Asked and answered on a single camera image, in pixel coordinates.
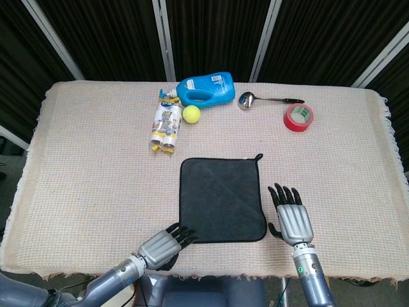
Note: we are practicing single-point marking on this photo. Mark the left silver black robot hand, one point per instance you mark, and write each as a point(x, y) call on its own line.
point(159, 249)

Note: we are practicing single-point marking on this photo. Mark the white partition post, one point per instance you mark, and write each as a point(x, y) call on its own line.
point(163, 38)
point(383, 54)
point(266, 35)
point(12, 137)
point(51, 35)

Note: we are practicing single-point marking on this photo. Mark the metal table leg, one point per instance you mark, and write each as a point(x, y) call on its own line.
point(283, 291)

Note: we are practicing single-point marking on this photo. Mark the white spray bottle pack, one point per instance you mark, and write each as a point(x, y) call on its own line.
point(166, 126)

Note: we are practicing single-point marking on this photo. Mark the red tape roll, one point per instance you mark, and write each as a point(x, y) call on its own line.
point(289, 123)

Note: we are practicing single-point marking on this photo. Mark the blue-grey robot torso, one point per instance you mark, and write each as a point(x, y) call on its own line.
point(207, 294)

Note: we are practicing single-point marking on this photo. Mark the dark grey cloth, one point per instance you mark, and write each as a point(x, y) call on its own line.
point(220, 201)

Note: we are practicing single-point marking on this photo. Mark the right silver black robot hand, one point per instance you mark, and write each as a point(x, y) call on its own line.
point(295, 224)

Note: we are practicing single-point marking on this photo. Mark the blue detergent bottle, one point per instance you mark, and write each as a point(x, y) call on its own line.
point(207, 86)

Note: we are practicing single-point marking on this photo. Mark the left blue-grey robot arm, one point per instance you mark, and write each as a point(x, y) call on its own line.
point(108, 281)

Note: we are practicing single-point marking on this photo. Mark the yellow tennis ball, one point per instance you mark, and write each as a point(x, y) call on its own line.
point(191, 114)

